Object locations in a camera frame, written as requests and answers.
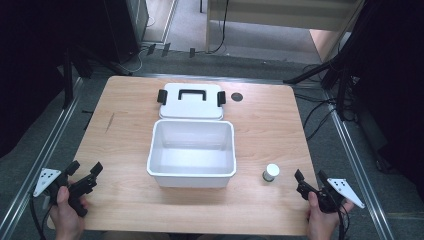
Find white lid with black handle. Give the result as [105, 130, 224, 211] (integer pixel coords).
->
[156, 82, 227, 121]

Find small white capped bottle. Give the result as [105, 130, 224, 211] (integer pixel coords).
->
[261, 162, 281, 183]

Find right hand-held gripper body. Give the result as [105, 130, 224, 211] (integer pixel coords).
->
[295, 177, 366, 214]

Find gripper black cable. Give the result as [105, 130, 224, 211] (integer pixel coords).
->
[29, 194, 51, 240]
[334, 203, 352, 240]

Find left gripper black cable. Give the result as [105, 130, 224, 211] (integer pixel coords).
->
[29, 194, 51, 240]

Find black hanging cable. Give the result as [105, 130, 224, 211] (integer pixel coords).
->
[209, 0, 231, 55]

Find black tripod stand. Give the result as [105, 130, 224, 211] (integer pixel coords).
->
[282, 49, 354, 121]

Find light wooden furniture frame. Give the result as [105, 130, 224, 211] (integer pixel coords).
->
[204, 0, 364, 63]

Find aluminium frame rail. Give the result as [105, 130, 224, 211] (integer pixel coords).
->
[133, 73, 323, 88]
[321, 88, 398, 240]
[0, 77, 84, 240]

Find dark cabinet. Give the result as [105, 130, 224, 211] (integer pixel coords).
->
[99, 0, 150, 64]

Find black stand post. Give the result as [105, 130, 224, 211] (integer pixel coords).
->
[62, 49, 75, 110]

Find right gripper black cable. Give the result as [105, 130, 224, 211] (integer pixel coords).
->
[334, 203, 352, 240]

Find person's right hand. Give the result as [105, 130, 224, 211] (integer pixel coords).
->
[305, 190, 355, 240]

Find white floor cable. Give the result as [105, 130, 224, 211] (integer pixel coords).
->
[114, 44, 153, 76]

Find white plastic storage box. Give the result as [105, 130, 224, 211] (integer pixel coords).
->
[146, 118, 238, 189]

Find person's left hand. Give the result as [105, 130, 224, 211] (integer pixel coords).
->
[49, 180, 90, 240]

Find black floor cables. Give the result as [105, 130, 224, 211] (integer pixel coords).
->
[293, 91, 339, 142]

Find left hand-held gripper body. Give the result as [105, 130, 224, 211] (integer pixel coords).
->
[32, 167, 98, 218]

